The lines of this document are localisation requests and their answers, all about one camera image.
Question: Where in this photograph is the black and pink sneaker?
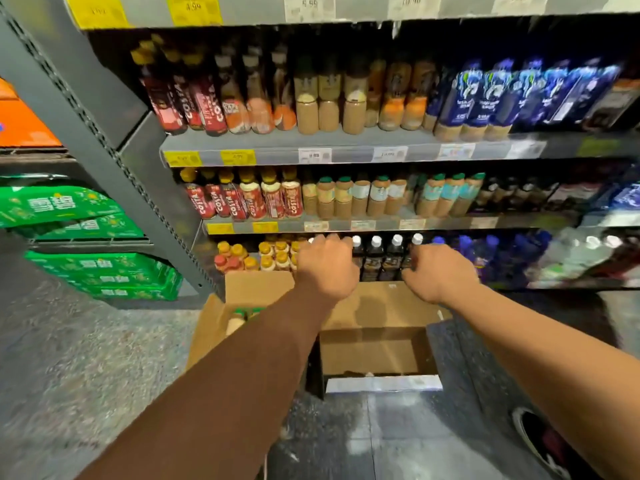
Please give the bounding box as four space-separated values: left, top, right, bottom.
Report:
512 407 595 480

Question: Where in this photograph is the orange drink pack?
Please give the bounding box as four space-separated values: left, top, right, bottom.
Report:
0 77 64 148

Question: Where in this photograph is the green shrink-wrapped drink pack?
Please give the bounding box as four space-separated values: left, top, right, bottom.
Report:
19 214 146 241
24 250 184 302
0 186 126 229

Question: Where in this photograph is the person's right hand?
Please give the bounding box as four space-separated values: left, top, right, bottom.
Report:
401 243 481 306

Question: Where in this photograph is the group of blue-label drink bottles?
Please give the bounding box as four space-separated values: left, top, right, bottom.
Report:
422 57 622 143

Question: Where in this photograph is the grey metal shelving unit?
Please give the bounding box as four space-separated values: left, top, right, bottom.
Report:
0 0 640 301

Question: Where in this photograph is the group of orange-label coffee bottles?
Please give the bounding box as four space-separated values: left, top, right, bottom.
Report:
214 44 299 136

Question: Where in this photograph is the group of dark brown bottles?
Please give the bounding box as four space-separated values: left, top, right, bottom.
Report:
472 176 560 214

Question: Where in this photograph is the white carton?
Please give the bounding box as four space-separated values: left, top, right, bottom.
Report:
325 375 444 394

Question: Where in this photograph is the group of blue-cap bottles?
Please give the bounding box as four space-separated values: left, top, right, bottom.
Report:
430 230 554 286

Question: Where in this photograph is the open brown cardboard box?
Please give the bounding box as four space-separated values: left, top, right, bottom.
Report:
186 271 454 396

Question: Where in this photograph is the group of teal-label green-cap bottles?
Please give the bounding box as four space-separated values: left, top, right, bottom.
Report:
404 172 487 219

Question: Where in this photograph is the row of shelf price labels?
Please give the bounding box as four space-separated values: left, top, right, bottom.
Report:
65 0 640 30
163 140 621 168
206 216 501 235

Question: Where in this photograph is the person's left hand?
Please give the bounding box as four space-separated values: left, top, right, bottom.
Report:
295 234 369 303

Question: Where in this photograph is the group of mixed dark packets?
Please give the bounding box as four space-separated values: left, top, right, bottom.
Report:
545 165 640 214

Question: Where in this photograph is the group of tall beige drink bottles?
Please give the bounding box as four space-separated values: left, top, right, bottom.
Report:
293 57 369 136

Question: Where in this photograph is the person's left forearm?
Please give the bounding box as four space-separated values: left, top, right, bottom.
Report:
75 282 352 480

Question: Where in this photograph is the dark bottle with white cap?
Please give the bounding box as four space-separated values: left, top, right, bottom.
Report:
362 235 385 282
380 234 405 282
350 235 366 282
400 233 425 271

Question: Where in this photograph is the group of beige green-cap bottles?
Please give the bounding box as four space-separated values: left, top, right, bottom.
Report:
301 175 409 221

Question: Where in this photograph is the group of tall red-label coffee bottles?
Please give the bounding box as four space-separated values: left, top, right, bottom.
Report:
130 34 229 137

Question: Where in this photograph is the group of short red-label yellow-cap bottles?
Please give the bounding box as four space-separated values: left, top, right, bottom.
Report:
178 166 305 222

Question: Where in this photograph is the group of clear white-cap bottles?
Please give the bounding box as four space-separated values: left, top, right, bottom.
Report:
527 227 640 290

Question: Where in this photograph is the group of small yellow-cap bottles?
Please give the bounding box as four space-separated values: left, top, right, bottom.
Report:
213 236 312 273

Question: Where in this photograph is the group of brown-orange drink bottles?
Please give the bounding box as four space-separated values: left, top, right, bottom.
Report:
364 56 438 132

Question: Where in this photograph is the person's right forearm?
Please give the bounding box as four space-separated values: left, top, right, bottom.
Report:
442 282 640 480

